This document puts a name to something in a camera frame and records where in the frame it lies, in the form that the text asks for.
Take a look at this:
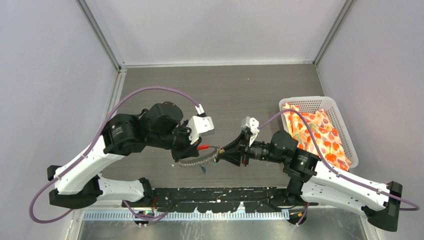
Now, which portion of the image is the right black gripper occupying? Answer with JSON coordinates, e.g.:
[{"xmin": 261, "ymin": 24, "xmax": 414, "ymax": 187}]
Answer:
[{"xmin": 218, "ymin": 128, "xmax": 286, "ymax": 166}]

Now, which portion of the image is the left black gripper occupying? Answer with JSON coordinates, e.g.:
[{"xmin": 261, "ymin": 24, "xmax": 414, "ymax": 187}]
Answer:
[{"xmin": 148, "ymin": 119, "xmax": 203, "ymax": 163}]

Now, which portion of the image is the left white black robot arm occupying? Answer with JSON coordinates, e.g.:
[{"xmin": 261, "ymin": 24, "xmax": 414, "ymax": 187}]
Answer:
[{"xmin": 47, "ymin": 101, "xmax": 214, "ymax": 210}]

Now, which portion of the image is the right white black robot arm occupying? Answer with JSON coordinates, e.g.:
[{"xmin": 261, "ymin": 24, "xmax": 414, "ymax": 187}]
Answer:
[{"xmin": 217, "ymin": 129, "xmax": 403, "ymax": 232}]

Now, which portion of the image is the white plastic basket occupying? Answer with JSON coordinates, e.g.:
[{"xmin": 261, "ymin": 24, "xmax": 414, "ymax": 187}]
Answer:
[{"xmin": 279, "ymin": 96, "xmax": 359, "ymax": 171}]

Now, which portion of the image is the orange floral cloth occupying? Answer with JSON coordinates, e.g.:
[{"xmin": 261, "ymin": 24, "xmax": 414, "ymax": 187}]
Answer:
[{"xmin": 283, "ymin": 108, "xmax": 352, "ymax": 171}]

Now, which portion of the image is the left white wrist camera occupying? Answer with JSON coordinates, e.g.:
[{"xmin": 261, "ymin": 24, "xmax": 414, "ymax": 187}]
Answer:
[{"xmin": 187, "ymin": 116, "xmax": 215, "ymax": 145}]

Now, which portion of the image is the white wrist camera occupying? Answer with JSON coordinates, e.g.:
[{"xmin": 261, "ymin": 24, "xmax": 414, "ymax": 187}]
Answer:
[
  {"xmin": 187, "ymin": 116, "xmax": 215, "ymax": 145},
  {"xmin": 241, "ymin": 116, "xmax": 260, "ymax": 147}
]

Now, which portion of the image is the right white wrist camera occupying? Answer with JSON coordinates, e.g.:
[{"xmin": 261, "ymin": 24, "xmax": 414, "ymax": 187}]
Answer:
[{"xmin": 241, "ymin": 116, "xmax": 260, "ymax": 147}]

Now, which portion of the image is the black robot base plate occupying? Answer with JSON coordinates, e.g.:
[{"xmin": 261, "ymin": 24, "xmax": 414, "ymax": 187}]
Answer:
[{"xmin": 121, "ymin": 186, "xmax": 320, "ymax": 215}]

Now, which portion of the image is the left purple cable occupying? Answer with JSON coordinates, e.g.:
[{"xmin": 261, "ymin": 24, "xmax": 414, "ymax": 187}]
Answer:
[{"xmin": 29, "ymin": 86, "xmax": 205, "ymax": 225}]

